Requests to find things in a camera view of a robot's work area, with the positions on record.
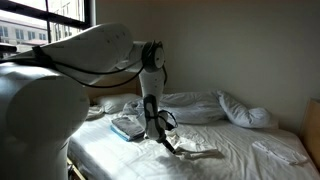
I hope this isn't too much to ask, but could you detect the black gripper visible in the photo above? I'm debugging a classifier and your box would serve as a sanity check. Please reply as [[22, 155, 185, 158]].
[[156, 133, 177, 155]]

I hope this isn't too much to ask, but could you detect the white cloth with green print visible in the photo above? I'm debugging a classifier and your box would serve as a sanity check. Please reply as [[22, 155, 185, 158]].
[[165, 128, 221, 160]]

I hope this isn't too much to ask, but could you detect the small folded white cloth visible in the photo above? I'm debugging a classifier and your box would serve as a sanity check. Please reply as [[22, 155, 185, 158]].
[[252, 139, 308, 166]]

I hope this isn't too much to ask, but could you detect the folded grey blue towel stack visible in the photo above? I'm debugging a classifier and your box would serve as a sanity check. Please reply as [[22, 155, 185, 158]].
[[109, 115, 147, 142]]

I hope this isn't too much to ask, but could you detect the white crumpled duvet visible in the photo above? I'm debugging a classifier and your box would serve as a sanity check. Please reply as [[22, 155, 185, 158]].
[[85, 89, 228, 126]]

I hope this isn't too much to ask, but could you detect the white pillow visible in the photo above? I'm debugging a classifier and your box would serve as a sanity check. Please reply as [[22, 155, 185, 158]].
[[216, 89, 278, 130]]

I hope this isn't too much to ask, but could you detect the black framed window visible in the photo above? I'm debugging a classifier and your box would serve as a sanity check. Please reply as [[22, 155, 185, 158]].
[[0, 0, 92, 60]]

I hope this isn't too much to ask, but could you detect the beige tall building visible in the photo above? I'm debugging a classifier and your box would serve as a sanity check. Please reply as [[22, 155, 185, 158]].
[[49, 0, 84, 43]]

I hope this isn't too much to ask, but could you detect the grey low building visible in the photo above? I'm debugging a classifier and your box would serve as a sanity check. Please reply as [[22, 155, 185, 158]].
[[0, 16, 50, 54]]

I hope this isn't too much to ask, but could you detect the black mounted device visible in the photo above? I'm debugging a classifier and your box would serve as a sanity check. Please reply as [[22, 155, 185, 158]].
[[0, 43, 18, 54]]

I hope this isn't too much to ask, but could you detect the black velcro strap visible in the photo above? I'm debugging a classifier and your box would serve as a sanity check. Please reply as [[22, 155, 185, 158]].
[[31, 45, 56, 69]]

